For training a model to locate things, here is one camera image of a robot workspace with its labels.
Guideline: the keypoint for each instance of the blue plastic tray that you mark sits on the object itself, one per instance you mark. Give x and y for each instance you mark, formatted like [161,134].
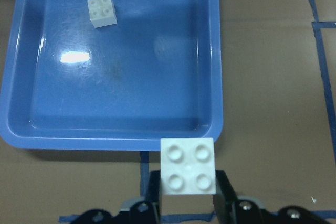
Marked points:
[155,74]

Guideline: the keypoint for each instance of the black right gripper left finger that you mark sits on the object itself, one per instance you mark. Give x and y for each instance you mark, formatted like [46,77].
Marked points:
[154,193]

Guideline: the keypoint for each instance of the white block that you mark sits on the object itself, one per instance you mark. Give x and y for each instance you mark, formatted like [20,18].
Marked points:
[187,166]
[102,13]

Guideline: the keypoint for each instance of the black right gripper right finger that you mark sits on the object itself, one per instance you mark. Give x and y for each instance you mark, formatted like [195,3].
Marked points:
[224,197]

